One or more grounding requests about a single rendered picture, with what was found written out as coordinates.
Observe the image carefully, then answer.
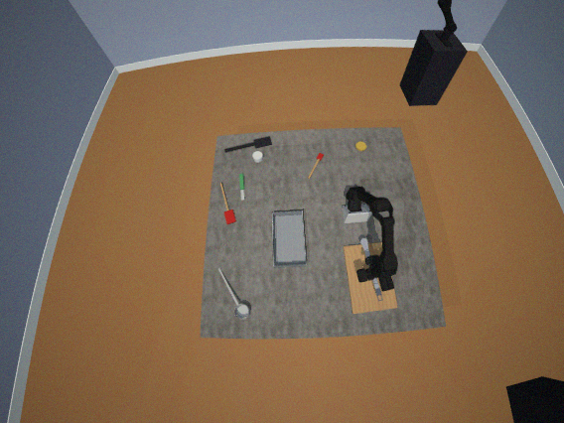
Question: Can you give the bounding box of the wooden board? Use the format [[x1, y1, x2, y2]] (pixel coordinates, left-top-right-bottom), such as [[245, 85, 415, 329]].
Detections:
[[344, 242, 397, 314]]

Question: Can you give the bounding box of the white short cylinder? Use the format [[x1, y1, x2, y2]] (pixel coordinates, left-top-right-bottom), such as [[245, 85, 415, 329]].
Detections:
[[252, 151, 263, 163]]

